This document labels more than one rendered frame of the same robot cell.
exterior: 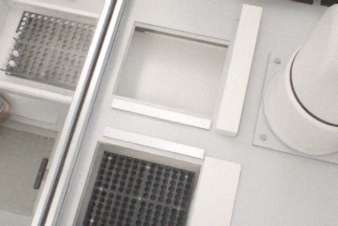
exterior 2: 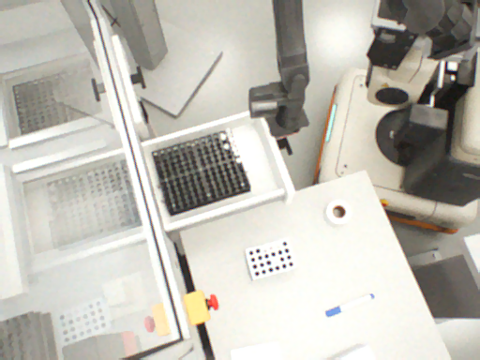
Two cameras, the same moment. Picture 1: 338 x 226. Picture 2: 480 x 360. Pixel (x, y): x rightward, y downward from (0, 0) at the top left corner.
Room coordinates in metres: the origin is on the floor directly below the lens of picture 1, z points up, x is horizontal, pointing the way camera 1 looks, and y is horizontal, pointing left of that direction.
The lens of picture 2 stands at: (0.85, 0.15, 1.93)
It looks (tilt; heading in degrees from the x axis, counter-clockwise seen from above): 72 degrees down; 143
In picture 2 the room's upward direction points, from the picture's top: straight up
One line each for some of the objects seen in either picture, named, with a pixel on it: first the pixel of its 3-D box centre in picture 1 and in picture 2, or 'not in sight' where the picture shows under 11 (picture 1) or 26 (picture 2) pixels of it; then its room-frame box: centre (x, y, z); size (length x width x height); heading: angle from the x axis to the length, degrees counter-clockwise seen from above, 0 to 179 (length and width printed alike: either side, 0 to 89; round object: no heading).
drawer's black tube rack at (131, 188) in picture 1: (140, 199); not in sight; (0.09, 0.09, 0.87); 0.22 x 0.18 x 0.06; 71
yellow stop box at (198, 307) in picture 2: not in sight; (199, 307); (0.77, 0.09, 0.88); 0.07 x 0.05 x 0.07; 161
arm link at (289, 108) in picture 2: not in sight; (289, 102); (0.54, 0.53, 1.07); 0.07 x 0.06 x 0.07; 61
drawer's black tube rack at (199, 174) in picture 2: not in sight; (202, 172); (0.49, 0.29, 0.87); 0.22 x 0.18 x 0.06; 71
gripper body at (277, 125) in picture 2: not in sight; (287, 114); (0.54, 0.53, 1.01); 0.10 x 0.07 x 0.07; 71
